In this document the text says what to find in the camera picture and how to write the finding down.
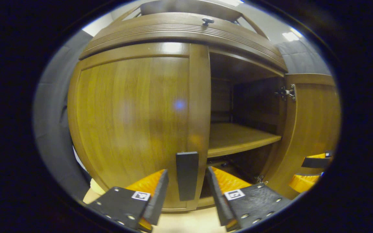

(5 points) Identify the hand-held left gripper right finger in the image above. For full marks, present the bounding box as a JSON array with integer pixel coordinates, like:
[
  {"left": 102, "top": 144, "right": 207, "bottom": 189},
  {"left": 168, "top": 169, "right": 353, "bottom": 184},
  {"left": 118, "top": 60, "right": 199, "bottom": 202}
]
[{"left": 206, "top": 166, "right": 292, "bottom": 232}]

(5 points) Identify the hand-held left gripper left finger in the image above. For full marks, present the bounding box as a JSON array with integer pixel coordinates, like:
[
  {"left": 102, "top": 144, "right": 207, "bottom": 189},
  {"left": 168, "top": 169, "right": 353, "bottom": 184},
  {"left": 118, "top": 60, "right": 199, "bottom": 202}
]
[{"left": 86, "top": 169, "right": 169, "bottom": 232}]

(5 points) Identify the wooden shoe cabinet door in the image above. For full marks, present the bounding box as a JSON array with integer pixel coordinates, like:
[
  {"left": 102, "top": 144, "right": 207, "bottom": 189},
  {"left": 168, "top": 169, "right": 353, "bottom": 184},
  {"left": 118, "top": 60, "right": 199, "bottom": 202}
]
[
  {"left": 67, "top": 43, "right": 211, "bottom": 212},
  {"left": 264, "top": 74, "right": 341, "bottom": 199}
]

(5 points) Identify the wooden double-door shoe cabinet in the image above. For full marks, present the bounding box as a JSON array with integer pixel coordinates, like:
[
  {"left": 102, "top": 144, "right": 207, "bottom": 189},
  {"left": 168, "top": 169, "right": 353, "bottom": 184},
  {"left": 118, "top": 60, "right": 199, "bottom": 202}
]
[{"left": 67, "top": 0, "right": 341, "bottom": 212}]

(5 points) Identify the wooden cabinet drawer with knob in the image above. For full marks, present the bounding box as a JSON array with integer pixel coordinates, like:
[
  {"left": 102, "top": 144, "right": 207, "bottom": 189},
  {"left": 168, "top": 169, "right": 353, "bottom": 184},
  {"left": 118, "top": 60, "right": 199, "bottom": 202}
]
[{"left": 79, "top": 12, "right": 288, "bottom": 72}]

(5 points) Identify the cream plush ball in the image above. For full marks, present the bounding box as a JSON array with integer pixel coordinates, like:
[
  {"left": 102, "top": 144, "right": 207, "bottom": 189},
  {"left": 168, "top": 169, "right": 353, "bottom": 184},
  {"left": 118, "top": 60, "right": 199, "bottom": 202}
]
[{"left": 90, "top": 178, "right": 107, "bottom": 195}]

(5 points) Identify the small ceiling light panel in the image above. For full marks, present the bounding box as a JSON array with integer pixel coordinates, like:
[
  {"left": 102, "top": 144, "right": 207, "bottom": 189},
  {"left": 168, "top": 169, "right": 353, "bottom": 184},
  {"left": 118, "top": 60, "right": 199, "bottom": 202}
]
[{"left": 282, "top": 28, "right": 303, "bottom": 42}]

